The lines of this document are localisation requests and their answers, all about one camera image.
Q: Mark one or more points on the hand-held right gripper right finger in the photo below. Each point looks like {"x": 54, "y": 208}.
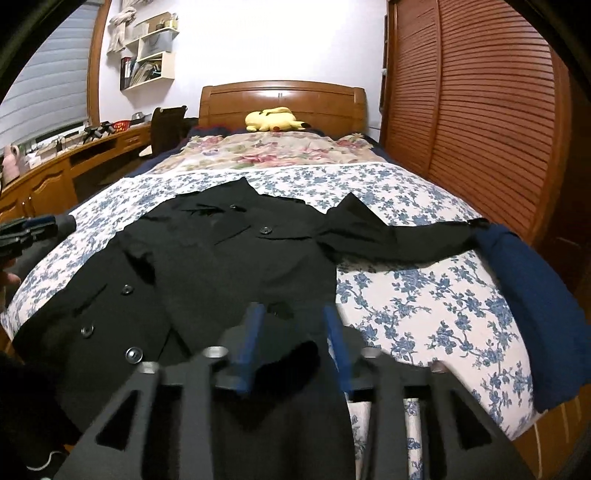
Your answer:
{"x": 336, "y": 348}

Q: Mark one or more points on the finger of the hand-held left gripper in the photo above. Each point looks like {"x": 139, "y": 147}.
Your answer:
{"x": 27, "y": 242}
{"x": 37, "y": 222}

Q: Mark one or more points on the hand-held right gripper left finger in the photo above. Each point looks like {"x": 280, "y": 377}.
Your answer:
{"x": 248, "y": 344}

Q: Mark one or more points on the dark grey garment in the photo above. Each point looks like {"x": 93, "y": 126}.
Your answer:
{"x": 65, "y": 224}

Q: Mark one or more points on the black coat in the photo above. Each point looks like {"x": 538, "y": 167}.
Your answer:
{"x": 231, "y": 258}

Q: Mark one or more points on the person's left hand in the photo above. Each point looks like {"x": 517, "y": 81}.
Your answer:
{"x": 8, "y": 284}

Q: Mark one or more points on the wooden desk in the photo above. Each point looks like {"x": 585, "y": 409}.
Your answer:
{"x": 51, "y": 175}

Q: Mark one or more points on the pink kettle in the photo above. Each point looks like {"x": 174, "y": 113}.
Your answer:
{"x": 10, "y": 164}

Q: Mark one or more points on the blue floral bed sheet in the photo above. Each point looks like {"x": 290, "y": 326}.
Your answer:
{"x": 415, "y": 295}

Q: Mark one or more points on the black desk gadget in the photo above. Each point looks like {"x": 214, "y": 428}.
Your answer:
{"x": 97, "y": 131}

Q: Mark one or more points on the red basket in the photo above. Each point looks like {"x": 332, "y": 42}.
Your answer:
{"x": 121, "y": 126}

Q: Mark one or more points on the grey window blind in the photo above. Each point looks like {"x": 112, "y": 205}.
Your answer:
{"x": 51, "y": 78}

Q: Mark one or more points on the dark wooden chair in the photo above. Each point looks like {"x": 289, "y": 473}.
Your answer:
{"x": 166, "y": 129}

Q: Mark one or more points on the person's dark clothing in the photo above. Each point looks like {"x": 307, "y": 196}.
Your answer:
{"x": 27, "y": 406}

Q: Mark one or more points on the pink floral quilt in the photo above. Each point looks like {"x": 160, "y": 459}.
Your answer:
{"x": 258, "y": 152}

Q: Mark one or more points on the dark blue garment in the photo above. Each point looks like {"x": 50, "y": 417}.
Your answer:
{"x": 531, "y": 304}

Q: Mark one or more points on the beige plush toy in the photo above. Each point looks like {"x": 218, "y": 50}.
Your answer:
{"x": 121, "y": 27}

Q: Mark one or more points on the yellow plush toy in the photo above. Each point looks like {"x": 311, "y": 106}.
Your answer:
{"x": 272, "y": 119}

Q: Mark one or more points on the wooden headboard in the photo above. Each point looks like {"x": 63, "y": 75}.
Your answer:
{"x": 286, "y": 99}

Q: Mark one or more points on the wooden louvered wardrobe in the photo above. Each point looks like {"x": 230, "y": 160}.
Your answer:
{"x": 480, "y": 115}

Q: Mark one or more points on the white wall shelf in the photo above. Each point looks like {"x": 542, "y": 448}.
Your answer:
{"x": 154, "y": 64}

